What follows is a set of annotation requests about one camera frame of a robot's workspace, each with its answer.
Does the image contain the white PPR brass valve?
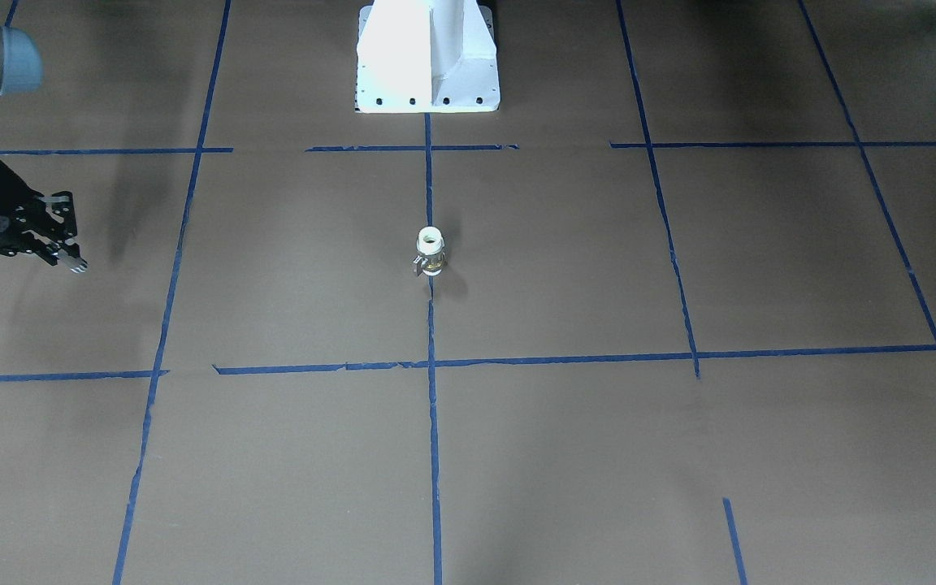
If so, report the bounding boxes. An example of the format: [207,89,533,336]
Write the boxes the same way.
[413,226,446,277]

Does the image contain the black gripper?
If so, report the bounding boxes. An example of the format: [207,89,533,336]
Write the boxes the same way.
[0,159,89,273]

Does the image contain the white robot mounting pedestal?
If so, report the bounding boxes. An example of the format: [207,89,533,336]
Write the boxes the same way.
[354,1,501,114]

